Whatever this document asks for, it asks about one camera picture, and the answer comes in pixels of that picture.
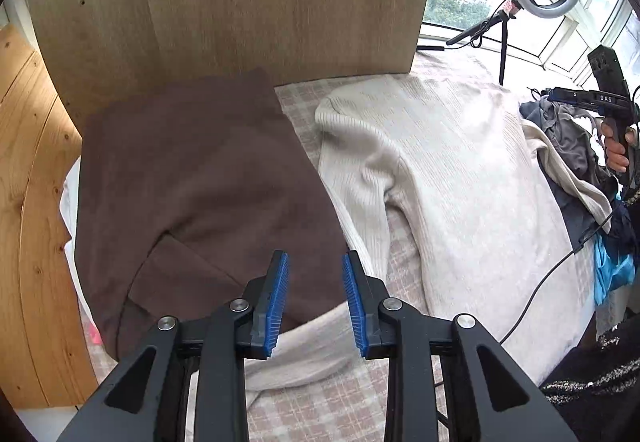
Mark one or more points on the cream ribbed knit sweater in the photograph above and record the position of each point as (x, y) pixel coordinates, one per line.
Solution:
(450, 171)

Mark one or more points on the person's black knit sweater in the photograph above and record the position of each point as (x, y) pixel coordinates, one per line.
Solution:
(595, 387)

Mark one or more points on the pink plaid blanket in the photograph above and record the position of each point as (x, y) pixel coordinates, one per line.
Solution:
(300, 104)

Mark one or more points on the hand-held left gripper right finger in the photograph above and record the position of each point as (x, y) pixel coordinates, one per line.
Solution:
(352, 302)

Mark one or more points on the dark grey garment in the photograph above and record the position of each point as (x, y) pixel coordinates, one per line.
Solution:
(570, 136)

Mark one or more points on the dark navy garment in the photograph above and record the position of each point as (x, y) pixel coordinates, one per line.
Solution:
(625, 232)

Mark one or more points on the small pink object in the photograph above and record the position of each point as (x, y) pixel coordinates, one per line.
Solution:
(94, 334)

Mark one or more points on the bright blue cloth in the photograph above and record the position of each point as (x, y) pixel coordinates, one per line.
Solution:
(610, 272)

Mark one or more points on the pine wood panel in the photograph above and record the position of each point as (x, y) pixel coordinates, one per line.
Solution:
(30, 202)

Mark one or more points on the white cloth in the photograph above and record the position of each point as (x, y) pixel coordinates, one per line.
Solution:
(70, 202)

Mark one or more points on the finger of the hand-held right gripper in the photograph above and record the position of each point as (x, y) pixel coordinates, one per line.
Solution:
(559, 96)

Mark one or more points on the person's right hand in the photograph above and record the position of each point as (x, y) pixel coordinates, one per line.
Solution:
(616, 154)

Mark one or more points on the brown garment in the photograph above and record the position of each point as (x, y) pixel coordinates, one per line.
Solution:
(200, 161)

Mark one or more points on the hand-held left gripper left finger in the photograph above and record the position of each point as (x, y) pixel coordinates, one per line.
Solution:
(277, 302)

